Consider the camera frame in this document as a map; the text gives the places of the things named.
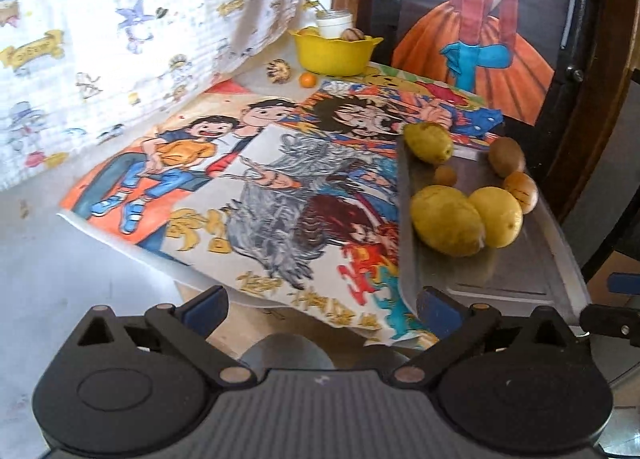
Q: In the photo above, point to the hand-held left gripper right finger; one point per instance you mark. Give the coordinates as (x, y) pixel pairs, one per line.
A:
(435, 307)

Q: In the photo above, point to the white plastic jar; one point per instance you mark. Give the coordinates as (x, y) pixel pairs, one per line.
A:
(334, 25)

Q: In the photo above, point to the yellow smiley face drawing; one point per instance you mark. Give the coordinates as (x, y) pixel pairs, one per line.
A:
(385, 74)

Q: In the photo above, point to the white printed cloth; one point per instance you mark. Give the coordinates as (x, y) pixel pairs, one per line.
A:
(125, 64)

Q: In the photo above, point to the orange dress poster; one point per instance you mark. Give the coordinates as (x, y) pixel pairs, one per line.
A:
(515, 69)

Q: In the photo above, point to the small brown round longan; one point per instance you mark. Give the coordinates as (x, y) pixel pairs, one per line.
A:
(445, 175)

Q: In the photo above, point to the pale striped pepino melon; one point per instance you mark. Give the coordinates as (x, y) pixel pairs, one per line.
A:
(352, 34)

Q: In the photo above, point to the yellow plastic bowl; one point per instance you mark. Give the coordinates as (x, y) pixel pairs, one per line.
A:
(330, 59)

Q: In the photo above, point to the small yellow mango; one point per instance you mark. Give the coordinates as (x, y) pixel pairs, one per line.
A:
(308, 32)

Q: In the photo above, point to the grey round object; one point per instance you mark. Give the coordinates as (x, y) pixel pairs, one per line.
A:
(285, 351)

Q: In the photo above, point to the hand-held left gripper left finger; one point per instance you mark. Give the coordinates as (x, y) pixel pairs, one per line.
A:
(205, 307)

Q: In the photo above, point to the wooden door frame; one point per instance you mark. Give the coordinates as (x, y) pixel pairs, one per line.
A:
(615, 89)

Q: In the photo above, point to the brown striped pepino melon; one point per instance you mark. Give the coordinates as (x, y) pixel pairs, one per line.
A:
(521, 192)

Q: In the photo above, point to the green mango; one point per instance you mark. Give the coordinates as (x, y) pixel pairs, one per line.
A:
(427, 142)

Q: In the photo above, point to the dark striped pepino melon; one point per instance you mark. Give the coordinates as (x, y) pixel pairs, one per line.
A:
(278, 72)

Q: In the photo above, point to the smiling children cartoon drawing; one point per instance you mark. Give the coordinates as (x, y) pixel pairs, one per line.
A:
(175, 159)

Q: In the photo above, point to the large yellow mango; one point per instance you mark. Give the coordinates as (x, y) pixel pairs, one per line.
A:
(446, 220)
(497, 216)

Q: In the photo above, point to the orange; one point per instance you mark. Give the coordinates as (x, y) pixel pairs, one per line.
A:
(307, 80)

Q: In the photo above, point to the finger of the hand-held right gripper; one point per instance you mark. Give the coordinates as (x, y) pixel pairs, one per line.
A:
(624, 284)
(607, 321)

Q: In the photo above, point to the brown kiwi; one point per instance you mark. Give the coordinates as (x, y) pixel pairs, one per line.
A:
(506, 157)

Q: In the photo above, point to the metal tray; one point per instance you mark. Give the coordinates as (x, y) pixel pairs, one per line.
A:
(500, 269)

